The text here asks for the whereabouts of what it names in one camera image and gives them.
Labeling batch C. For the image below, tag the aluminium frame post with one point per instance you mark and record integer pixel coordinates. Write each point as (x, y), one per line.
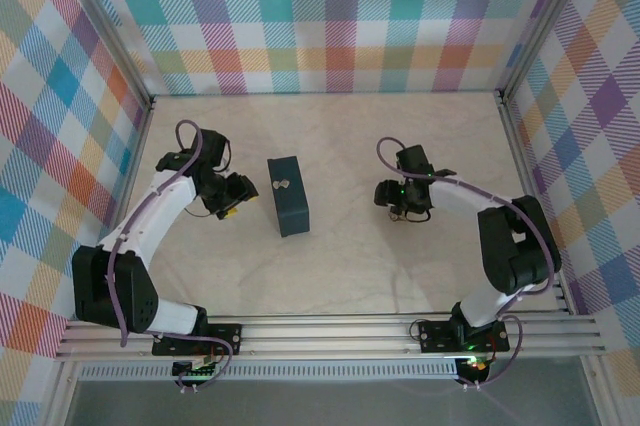
(542, 21)
(107, 31)

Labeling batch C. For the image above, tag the silver box clasp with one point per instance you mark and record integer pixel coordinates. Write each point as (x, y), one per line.
(281, 184)

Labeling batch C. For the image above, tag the aluminium front mounting rail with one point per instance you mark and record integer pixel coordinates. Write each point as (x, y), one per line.
(325, 338)

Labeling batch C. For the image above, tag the right controller board green light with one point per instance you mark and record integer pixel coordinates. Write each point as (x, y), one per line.
(477, 367)

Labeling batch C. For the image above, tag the navy box starry night lid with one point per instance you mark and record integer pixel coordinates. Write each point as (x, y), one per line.
(292, 211)

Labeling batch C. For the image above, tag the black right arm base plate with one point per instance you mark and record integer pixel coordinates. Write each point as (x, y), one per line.
(435, 338)

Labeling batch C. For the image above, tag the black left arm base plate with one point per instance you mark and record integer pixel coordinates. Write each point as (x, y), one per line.
(227, 338)

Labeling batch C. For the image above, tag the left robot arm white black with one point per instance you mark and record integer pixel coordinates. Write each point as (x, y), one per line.
(155, 211)

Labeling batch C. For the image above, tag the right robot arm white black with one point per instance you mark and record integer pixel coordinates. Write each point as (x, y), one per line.
(505, 246)

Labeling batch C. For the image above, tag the aluminium lower frame leg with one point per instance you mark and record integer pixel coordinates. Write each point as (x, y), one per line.
(597, 391)
(59, 396)

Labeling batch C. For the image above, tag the aluminium side rail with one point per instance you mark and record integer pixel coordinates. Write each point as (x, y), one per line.
(131, 181)
(524, 171)

